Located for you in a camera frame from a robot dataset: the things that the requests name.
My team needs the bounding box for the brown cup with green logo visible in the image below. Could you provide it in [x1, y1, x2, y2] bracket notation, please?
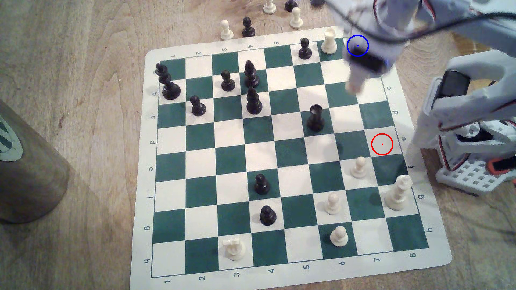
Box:
[0, 100, 71, 224]

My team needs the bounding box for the green white chess board mat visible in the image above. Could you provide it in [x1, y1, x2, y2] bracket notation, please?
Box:
[130, 25, 453, 290]

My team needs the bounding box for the white king chess piece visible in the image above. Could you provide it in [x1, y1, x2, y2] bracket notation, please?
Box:
[384, 175, 413, 211]

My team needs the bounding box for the white perforated base plate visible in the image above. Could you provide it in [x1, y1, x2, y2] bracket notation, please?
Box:
[435, 159, 516, 197]

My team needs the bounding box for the white knight chess piece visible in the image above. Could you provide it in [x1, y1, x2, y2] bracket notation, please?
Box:
[223, 237, 246, 260]

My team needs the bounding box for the black rook chess piece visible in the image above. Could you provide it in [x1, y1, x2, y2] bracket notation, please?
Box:
[307, 104, 325, 132]

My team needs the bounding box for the black king chess piece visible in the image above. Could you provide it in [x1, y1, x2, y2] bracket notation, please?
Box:
[155, 63, 181, 100]

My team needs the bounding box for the orange clamp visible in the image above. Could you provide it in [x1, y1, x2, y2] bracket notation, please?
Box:
[486, 157, 516, 176]

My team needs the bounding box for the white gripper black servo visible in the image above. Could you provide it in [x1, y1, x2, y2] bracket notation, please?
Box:
[343, 8, 410, 75]

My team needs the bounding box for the black bishop chess piece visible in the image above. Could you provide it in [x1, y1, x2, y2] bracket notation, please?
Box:
[246, 86, 263, 115]
[243, 60, 260, 88]

